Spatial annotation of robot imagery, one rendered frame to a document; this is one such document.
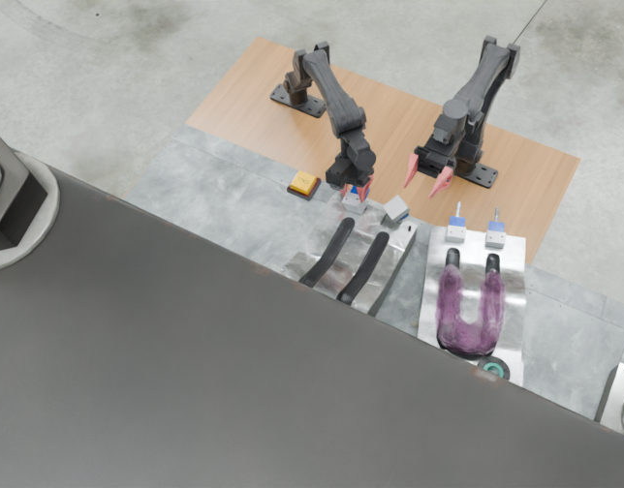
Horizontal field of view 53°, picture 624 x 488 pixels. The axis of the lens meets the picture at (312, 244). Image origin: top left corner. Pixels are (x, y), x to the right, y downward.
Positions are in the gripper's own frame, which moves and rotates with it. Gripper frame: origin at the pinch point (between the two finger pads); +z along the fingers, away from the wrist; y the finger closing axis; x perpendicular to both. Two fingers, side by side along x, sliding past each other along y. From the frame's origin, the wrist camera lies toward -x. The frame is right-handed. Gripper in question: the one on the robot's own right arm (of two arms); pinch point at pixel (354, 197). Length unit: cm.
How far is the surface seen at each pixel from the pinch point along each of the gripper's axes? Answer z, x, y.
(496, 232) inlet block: 9.5, 12.9, 37.2
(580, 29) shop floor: 30, 218, 15
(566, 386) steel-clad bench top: 33, -11, 66
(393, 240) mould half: 9.0, -2.7, 13.5
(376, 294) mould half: 14.1, -19.4, 16.4
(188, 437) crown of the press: -67, -110, 50
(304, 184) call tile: 4.8, 5.6, -20.3
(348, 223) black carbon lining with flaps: 6.9, -3.5, -0.3
